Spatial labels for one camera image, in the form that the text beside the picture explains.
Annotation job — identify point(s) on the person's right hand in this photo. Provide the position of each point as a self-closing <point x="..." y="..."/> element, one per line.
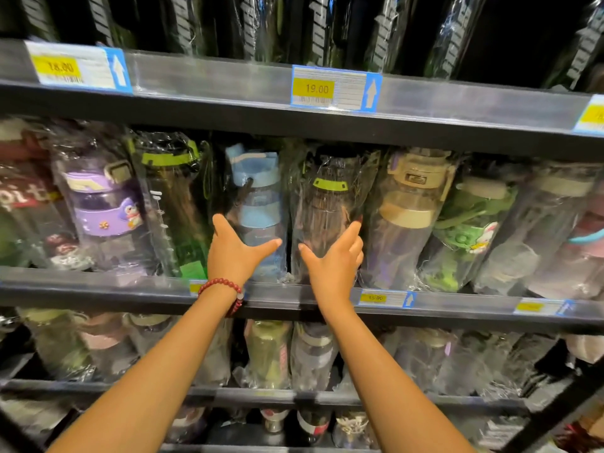
<point x="335" y="278"/>

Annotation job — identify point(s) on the person's left hand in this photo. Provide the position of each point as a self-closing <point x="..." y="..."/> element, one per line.
<point x="231" y="259"/>

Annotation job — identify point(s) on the green lid bottle pink handle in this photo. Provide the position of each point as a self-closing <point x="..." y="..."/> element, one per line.
<point x="266" y="353"/>
<point x="56" y="344"/>

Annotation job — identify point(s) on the purple cartoon bottle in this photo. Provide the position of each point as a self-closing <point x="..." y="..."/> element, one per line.
<point x="104" y="216"/>

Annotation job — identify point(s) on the green rabbit bottle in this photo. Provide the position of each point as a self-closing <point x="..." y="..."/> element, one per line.
<point x="462" y="231"/>

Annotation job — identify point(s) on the black metal store shelving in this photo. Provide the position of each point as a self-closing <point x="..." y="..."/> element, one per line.
<point x="189" y="122"/>

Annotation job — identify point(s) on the clear bottle blue button lid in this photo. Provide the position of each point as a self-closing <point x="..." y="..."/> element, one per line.
<point x="533" y="231"/>

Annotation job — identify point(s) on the red lid bottle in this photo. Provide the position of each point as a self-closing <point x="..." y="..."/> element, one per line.
<point x="28" y="198"/>

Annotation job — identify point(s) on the person's right forearm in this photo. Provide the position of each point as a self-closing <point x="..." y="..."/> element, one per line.
<point x="401" y="396"/>

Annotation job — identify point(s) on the person's left forearm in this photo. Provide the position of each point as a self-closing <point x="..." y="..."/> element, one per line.
<point x="141" y="396"/>

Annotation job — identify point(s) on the yellow white price label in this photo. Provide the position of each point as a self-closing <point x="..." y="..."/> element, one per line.
<point x="197" y="288"/>
<point x="349" y="89"/>
<point x="387" y="298"/>
<point x="94" y="65"/>
<point x="542" y="307"/>
<point x="592" y="115"/>

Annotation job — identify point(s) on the row of dark bagged bottles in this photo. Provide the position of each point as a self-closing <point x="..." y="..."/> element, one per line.
<point x="321" y="28"/>

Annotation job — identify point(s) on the white hanging cloth packs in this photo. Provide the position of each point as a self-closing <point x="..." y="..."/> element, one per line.
<point x="585" y="346"/>

